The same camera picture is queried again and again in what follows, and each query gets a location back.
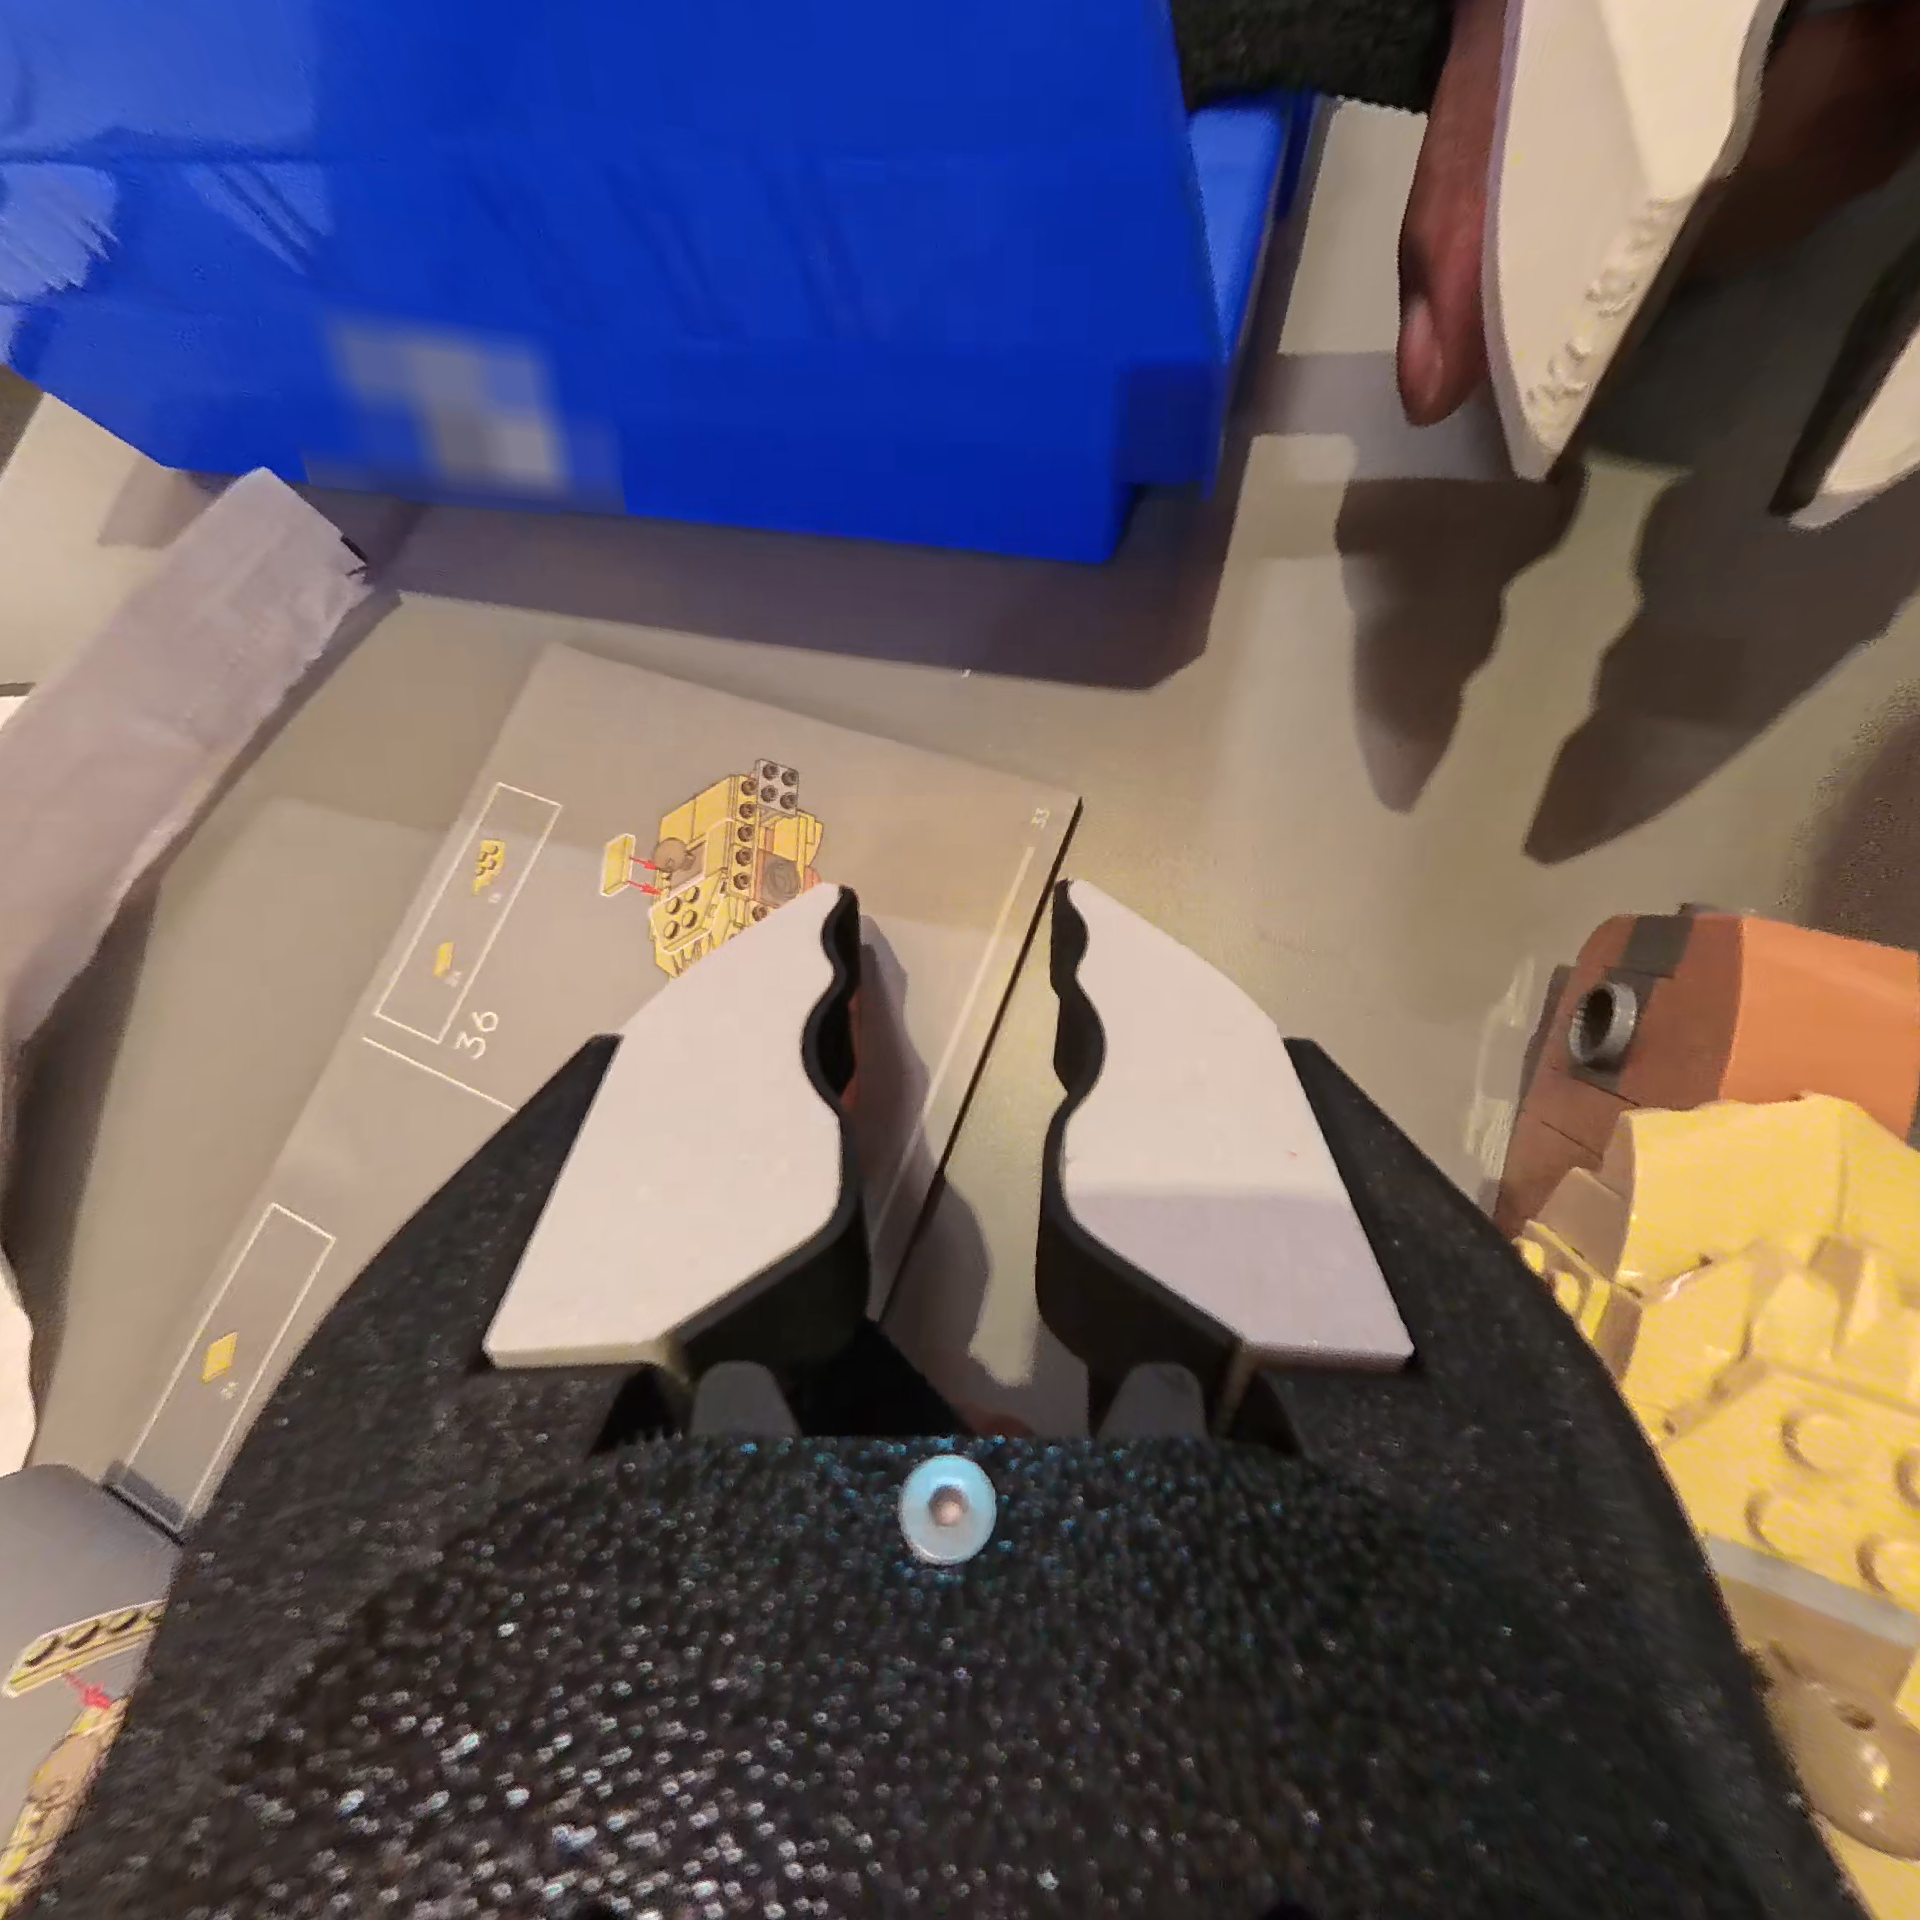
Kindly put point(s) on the grey desk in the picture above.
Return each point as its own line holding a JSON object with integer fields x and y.
{"x": 1291, "y": 690}

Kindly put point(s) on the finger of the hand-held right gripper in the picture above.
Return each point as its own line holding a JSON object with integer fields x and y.
{"x": 1621, "y": 181}
{"x": 1874, "y": 434}

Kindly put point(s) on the grey instruction booklet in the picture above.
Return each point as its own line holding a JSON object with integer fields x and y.
{"x": 451, "y": 1141}

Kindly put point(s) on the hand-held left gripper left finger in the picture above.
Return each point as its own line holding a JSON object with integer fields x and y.
{"x": 674, "y": 1186}

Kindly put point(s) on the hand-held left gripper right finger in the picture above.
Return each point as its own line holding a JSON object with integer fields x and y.
{"x": 1231, "y": 1186}

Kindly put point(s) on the tan brick model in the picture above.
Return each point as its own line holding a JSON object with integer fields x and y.
{"x": 1772, "y": 1322}

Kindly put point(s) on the blue plastic bin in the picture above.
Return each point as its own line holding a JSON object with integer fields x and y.
{"x": 660, "y": 241}

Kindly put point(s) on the person's right hand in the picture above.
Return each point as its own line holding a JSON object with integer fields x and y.
{"x": 1457, "y": 241}

